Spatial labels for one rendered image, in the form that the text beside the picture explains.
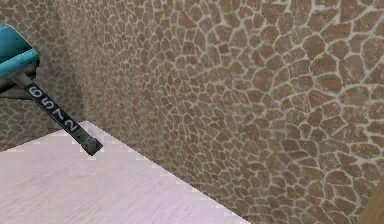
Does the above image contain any brown wooden door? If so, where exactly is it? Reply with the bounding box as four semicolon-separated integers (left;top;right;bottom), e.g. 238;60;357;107
355;175;384;224

